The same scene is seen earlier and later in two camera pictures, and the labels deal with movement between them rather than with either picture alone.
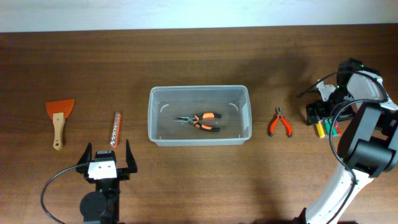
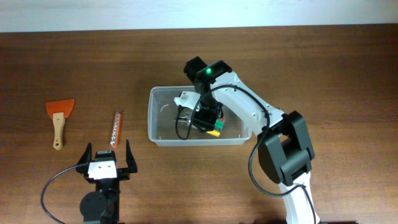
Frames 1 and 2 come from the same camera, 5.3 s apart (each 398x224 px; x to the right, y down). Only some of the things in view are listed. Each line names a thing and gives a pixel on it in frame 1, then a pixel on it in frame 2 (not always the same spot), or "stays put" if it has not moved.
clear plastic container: [232, 102] stays put
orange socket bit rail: [115, 132] stays put
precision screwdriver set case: [323, 128] → [219, 126]
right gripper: [321, 112] → [203, 121]
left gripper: [125, 173] stays put
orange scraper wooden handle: [59, 110] stays put
